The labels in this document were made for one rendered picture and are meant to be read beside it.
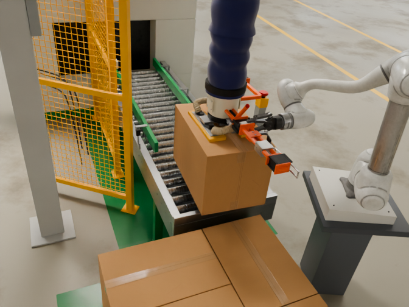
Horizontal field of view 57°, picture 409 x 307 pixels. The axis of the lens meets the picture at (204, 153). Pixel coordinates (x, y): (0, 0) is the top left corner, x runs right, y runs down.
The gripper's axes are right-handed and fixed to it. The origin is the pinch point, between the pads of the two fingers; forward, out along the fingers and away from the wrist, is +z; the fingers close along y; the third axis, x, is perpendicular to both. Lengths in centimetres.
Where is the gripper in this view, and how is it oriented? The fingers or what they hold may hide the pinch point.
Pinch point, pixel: (245, 127)
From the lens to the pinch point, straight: 195.2
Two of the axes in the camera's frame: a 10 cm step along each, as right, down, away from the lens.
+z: -9.2, 1.6, -3.6
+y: -0.9, 8.2, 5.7
